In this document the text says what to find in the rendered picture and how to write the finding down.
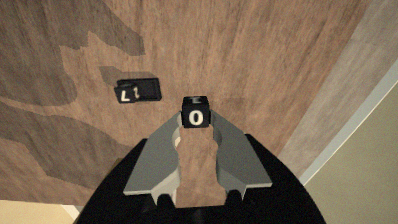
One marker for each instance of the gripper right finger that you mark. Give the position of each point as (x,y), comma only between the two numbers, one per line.
(244,164)

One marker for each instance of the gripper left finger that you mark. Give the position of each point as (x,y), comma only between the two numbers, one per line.
(151,168)

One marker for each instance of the black cube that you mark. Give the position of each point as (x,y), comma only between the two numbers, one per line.
(195,112)
(127,93)

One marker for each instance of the black rectangular tray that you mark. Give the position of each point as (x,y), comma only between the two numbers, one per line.
(149,88)

